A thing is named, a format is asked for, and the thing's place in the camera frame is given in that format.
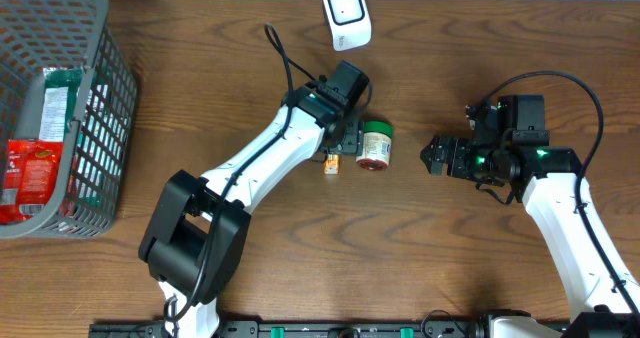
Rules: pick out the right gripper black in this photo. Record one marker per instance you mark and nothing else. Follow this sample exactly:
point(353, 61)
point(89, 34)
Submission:
point(460, 147)

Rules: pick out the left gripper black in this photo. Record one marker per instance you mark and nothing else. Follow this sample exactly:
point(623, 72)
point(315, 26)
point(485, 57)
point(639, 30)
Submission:
point(353, 145)

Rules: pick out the green lid jar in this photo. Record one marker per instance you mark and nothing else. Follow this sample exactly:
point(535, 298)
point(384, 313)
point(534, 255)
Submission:
point(376, 148)

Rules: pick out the small orange box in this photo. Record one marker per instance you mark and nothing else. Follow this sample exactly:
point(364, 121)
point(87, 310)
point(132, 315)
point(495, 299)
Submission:
point(332, 164)

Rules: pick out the green white wipes pack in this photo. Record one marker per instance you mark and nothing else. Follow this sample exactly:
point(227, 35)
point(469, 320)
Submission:
point(60, 96)

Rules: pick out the red snack bag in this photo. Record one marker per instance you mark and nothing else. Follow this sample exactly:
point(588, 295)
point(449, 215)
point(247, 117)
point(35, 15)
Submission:
point(30, 178)

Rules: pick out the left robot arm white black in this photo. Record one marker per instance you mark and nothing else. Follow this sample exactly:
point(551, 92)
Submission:
point(196, 235)

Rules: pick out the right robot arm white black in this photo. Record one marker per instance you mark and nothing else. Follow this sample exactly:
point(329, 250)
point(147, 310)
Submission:
point(602, 294)

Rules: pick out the grey plastic shopping basket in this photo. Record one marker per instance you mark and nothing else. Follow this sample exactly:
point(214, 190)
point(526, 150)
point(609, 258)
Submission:
point(69, 36)

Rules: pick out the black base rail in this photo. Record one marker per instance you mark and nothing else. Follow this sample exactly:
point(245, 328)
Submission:
point(252, 329)

